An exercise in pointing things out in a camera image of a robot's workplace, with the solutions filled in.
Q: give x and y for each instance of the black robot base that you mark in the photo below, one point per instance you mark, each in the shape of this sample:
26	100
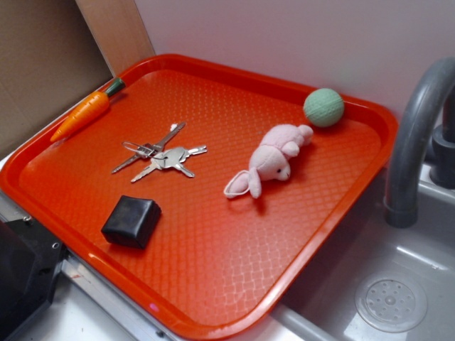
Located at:
31	260

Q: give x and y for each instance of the green textured ball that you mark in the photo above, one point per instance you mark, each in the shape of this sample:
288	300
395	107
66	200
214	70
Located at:
324	107

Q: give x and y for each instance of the pink plush bunny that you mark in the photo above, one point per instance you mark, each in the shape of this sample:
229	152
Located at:
270	160

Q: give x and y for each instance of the silver key bunch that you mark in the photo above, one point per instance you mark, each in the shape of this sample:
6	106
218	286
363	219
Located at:
160	159

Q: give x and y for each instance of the black square block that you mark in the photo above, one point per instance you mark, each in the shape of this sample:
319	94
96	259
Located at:
132	222

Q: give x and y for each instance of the orange toy carrot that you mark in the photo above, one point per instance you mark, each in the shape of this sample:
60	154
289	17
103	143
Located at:
87	111

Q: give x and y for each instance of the grey curved faucet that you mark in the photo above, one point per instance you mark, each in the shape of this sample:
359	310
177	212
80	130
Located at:
423	114

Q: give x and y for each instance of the grey toy sink basin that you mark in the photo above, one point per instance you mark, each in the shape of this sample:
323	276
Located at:
371	281

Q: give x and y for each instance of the light wooden board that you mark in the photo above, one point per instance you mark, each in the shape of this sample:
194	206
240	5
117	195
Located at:
119	32

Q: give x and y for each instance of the brown cardboard panel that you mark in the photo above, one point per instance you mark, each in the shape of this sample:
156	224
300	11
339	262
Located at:
49	61

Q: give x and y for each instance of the black faucet handle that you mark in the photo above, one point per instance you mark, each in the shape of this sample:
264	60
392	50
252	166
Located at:
442	172

